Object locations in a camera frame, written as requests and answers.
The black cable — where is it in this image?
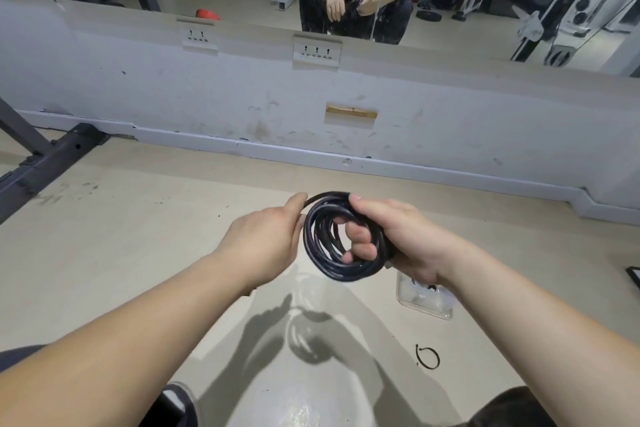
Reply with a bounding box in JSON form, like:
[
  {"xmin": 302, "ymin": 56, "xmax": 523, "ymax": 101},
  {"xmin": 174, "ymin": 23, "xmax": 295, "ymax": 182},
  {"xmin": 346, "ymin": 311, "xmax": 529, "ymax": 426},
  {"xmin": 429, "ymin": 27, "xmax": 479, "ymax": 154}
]
[{"xmin": 299, "ymin": 191, "xmax": 396, "ymax": 284}]

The person's left forearm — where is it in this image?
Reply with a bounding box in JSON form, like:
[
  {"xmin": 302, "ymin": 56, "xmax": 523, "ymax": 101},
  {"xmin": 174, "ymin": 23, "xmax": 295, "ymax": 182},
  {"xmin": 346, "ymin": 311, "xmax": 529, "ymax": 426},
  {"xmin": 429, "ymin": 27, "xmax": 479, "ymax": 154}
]
[{"xmin": 0, "ymin": 252, "xmax": 253, "ymax": 427}]

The black ring cable tie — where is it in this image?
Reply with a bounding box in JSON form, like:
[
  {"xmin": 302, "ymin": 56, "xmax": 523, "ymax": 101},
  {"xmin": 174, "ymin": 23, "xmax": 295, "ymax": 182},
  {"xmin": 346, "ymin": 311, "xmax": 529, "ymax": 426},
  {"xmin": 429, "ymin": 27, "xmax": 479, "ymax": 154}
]
[{"xmin": 414, "ymin": 344, "xmax": 441, "ymax": 371}]

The white wall skirting trunking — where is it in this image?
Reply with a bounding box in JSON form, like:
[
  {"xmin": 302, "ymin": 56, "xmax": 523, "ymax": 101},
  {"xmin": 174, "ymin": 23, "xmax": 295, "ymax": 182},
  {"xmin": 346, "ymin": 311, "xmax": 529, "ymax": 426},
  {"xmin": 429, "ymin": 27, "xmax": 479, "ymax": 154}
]
[{"xmin": 17, "ymin": 109, "xmax": 640, "ymax": 226}]

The person's left hand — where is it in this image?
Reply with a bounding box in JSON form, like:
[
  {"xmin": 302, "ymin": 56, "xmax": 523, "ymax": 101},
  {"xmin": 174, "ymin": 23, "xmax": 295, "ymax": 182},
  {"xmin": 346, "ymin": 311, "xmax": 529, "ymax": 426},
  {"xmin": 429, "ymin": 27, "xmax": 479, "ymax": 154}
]
[{"xmin": 214, "ymin": 192, "xmax": 309, "ymax": 293}]

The white wall socket panel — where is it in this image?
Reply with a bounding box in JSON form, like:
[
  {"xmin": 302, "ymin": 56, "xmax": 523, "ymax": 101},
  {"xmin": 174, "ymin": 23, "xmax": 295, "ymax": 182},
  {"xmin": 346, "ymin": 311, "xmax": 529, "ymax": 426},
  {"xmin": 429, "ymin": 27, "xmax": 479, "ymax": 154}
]
[
  {"xmin": 292, "ymin": 39, "xmax": 343, "ymax": 73},
  {"xmin": 181, "ymin": 19, "xmax": 220, "ymax": 55}
]

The black shoe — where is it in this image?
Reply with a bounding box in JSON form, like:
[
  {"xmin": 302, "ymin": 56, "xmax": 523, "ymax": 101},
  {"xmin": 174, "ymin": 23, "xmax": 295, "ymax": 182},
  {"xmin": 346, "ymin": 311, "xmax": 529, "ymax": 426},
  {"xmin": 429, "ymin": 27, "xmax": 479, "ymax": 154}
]
[{"xmin": 159, "ymin": 382, "xmax": 199, "ymax": 427}]

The person's right forearm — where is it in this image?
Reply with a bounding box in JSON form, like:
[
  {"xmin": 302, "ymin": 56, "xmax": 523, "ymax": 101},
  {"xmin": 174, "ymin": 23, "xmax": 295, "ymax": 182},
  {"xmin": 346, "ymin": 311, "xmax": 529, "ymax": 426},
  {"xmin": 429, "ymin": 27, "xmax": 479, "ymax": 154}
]
[{"xmin": 439, "ymin": 247, "xmax": 640, "ymax": 427}]

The dark grey metal equipment frame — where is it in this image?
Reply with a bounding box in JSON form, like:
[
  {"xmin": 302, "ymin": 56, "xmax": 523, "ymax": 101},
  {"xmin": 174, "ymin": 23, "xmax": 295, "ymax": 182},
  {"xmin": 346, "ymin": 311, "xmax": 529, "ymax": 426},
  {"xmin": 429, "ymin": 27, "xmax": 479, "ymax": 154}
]
[{"xmin": 0, "ymin": 96, "xmax": 112, "ymax": 226}]

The person's dark trouser leg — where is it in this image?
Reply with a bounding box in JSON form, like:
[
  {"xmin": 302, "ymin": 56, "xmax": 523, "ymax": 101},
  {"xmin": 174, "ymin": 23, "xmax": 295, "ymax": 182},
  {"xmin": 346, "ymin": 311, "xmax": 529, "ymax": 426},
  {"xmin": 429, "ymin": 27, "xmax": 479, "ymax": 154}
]
[
  {"xmin": 0, "ymin": 344, "xmax": 47, "ymax": 373},
  {"xmin": 462, "ymin": 386, "xmax": 557, "ymax": 427}
]

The person's right hand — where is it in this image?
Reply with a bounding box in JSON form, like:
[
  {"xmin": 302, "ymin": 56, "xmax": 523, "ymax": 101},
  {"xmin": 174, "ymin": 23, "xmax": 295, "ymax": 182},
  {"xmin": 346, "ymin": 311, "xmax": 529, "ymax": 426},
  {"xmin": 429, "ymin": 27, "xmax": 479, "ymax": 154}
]
[{"xmin": 342, "ymin": 193, "xmax": 454, "ymax": 288}]

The white gym machine frame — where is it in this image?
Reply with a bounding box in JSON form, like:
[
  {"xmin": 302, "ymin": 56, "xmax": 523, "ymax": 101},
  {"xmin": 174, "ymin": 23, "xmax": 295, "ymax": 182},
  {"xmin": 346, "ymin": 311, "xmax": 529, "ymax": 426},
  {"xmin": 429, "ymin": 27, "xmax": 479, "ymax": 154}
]
[{"xmin": 452, "ymin": 0, "xmax": 640, "ymax": 67}]

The clear plastic bag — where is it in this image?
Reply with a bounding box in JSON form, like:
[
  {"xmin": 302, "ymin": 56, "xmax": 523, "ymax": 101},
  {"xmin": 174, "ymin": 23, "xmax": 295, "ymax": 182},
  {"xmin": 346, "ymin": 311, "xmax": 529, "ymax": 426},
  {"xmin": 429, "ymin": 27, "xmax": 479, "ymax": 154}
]
[{"xmin": 396, "ymin": 269, "xmax": 454, "ymax": 321}]

